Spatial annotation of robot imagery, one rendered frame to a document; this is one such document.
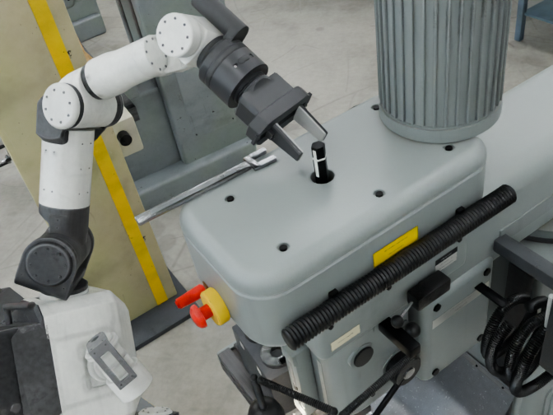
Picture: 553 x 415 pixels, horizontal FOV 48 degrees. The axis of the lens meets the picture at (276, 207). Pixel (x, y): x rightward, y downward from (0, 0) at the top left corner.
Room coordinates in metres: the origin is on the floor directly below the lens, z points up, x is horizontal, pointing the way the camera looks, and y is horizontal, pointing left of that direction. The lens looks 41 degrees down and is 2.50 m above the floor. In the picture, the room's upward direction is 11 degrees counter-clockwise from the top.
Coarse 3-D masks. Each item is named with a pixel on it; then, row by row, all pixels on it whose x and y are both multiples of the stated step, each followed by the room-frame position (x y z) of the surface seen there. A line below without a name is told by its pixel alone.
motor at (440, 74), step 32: (384, 0) 0.84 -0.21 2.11; (416, 0) 0.80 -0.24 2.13; (448, 0) 0.78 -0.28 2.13; (480, 0) 0.78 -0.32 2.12; (384, 32) 0.84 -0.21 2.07; (416, 32) 0.80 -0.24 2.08; (448, 32) 0.78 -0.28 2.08; (480, 32) 0.78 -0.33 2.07; (384, 64) 0.86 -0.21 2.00; (416, 64) 0.80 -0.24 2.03; (448, 64) 0.78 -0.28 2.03; (480, 64) 0.78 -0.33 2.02; (384, 96) 0.86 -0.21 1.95; (416, 96) 0.80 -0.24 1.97; (448, 96) 0.78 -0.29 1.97; (480, 96) 0.78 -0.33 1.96; (416, 128) 0.80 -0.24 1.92; (448, 128) 0.78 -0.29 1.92; (480, 128) 0.78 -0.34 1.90
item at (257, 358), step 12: (240, 336) 1.10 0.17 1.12; (240, 348) 1.11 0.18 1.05; (252, 348) 1.05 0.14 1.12; (264, 348) 1.03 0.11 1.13; (276, 348) 1.03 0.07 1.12; (252, 360) 1.03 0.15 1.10; (264, 360) 1.00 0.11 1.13; (276, 360) 0.99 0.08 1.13; (252, 372) 1.07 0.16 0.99; (264, 372) 0.97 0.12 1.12; (276, 372) 0.96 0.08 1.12; (288, 372) 0.96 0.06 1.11; (288, 384) 0.96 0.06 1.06; (276, 396) 0.94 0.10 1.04; (288, 408) 0.95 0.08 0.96
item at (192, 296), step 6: (192, 288) 0.75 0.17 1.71; (198, 288) 0.75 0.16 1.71; (204, 288) 0.75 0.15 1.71; (186, 294) 0.74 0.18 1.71; (192, 294) 0.74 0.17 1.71; (198, 294) 0.74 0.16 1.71; (180, 300) 0.73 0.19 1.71; (186, 300) 0.73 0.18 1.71; (192, 300) 0.73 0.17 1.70; (180, 306) 0.72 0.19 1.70
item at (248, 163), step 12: (252, 156) 0.84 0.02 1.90; (240, 168) 0.81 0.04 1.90; (252, 168) 0.81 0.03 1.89; (216, 180) 0.79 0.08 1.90; (228, 180) 0.80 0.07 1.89; (192, 192) 0.78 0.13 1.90; (204, 192) 0.78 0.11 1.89; (168, 204) 0.76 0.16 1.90; (180, 204) 0.76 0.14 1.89; (144, 216) 0.74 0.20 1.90; (156, 216) 0.74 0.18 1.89
